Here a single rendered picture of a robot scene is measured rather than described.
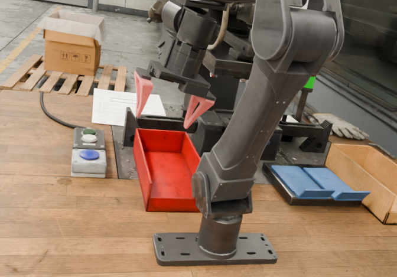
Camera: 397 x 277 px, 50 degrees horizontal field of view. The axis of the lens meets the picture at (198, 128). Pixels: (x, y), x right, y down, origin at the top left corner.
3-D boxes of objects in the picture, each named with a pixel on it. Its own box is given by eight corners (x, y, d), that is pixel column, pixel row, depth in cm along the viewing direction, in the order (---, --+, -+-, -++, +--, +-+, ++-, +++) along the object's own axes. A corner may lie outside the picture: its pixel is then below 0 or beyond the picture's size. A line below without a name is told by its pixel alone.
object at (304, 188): (302, 202, 86) (305, 189, 85) (270, 166, 99) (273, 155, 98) (331, 202, 88) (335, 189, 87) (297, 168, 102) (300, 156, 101)
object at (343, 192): (338, 204, 88) (342, 191, 87) (302, 169, 101) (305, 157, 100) (366, 204, 90) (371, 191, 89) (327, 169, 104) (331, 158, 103)
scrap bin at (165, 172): (145, 212, 77) (149, 182, 75) (132, 151, 99) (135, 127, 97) (208, 212, 80) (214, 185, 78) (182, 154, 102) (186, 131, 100)
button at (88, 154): (78, 165, 85) (79, 156, 84) (78, 156, 88) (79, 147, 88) (98, 166, 86) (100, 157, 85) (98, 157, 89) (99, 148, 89)
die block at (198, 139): (199, 156, 103) (204, 128, 100) (190, 139, 111) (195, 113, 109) (275, 160, 108) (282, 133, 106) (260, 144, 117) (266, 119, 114)
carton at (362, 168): (381, 228, 87) (394, 195, 85) (322, 170, 110) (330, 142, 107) (432, 228, 91) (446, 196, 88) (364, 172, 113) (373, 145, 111)
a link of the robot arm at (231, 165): (191, 181, 69) (273, -5, 50) (225, 178, 73) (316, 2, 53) (205, 211, 65) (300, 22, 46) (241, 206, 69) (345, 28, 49)
